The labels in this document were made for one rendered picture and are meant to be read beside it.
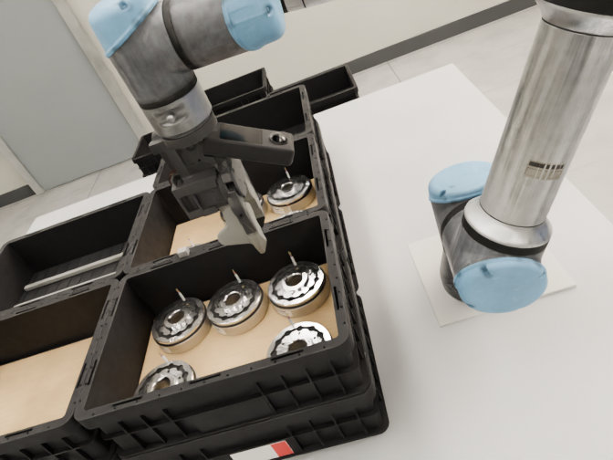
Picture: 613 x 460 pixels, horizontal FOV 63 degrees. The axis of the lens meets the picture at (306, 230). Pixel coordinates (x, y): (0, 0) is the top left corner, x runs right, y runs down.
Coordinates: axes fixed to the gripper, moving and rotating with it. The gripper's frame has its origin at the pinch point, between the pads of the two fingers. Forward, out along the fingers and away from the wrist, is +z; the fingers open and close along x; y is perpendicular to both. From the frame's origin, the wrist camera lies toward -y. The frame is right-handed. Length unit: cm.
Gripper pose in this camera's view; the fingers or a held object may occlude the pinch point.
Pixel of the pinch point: (264, 231)
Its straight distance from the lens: 73.6
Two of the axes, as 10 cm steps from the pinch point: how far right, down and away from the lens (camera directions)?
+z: 3.3, 7.0, 6.4
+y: -9.4, 3.1, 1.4
